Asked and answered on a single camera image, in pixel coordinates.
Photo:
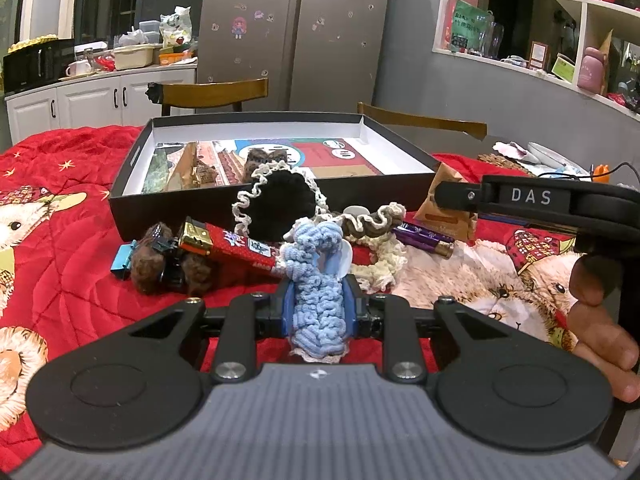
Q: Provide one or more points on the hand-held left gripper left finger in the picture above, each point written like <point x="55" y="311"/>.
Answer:
<point x="286" y="312"/>

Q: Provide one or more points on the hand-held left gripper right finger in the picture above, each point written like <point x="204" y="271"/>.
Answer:
<point x="353" y="307"/>

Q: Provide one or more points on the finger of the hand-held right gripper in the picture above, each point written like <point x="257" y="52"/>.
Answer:
<point x="457" y="195"/>

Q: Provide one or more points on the brown paper snack packet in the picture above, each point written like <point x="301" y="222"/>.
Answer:
<point x="445" y="222"/>

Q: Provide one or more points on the blue crochet scrunchie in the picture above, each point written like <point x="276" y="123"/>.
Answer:
<point x="317" y="300"/>

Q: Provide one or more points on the cream crochet scrunchie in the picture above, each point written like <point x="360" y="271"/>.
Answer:
<point x="386" y="260"/>

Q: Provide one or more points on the black scrunchie with cream trim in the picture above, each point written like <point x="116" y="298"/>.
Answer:
<point x="285" y="200"/>

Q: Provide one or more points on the black cardboard box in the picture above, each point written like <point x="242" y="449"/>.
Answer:
<point x="150" y="215"/>

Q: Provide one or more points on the person's right hand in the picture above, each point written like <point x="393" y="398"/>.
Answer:
<point x="600" y="340"/>

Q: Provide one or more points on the white plate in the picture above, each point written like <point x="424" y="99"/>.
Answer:
<point x="550" y="155"/>

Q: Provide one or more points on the woven placemat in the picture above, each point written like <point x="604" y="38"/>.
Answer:
<point x="500" y="164"/>

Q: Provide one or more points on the brown scrunchie with cream trim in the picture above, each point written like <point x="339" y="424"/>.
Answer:
<point x="372" y="227"/>

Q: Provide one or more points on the red snack packet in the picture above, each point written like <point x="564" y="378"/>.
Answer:
<point x="230" y="250"/>

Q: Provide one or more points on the printed paper sheet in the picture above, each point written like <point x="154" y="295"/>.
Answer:
<point x="330" y="157"/>

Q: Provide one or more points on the green card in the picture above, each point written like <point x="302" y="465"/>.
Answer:
<point x="563" y="67"/>

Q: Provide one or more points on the pink bottle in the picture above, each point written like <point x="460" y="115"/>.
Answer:
<point x="591" y="70"/>

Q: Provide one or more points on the small framed sign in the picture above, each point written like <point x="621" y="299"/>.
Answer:
<point x="538" y="55"/>

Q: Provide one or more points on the green printed bag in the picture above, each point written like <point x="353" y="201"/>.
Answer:
<point x="467" y="27"/>

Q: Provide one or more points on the green packet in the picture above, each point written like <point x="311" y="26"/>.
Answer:
<point x="157" y="172"/>

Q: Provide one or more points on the silver refrigerator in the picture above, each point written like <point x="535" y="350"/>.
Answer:
<point x="300" y="35"/>

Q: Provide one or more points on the red printed blanket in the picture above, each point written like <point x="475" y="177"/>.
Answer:
<point x="60" y="260"/>

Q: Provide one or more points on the wooden chair with black clip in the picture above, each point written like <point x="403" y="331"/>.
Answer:
<point x="215" y="91"/>

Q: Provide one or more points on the cartoon girl fridge magnet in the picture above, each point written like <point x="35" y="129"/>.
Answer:
<point x="240" y="27"/>

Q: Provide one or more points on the white kitchen cabinet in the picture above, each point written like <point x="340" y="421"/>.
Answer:
<point x="90" y="97"/>

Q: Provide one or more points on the beige plastic basin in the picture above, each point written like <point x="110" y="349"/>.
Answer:
<point x="134" y="57"/>

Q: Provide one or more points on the green and white bag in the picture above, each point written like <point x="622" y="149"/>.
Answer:
<point x="176" y="27"/>

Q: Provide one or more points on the clear plastic container stack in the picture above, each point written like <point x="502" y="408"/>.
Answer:
<point x="149" y="30"/>

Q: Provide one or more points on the white cup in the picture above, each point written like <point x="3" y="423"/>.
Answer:
<point x="79" y="67"/>

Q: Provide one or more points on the black microwave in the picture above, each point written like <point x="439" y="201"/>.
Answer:
<point x="35" y="67"/>

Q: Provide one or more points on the yellow ruffled tray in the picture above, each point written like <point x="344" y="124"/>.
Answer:
<point x="30" y="42"/>

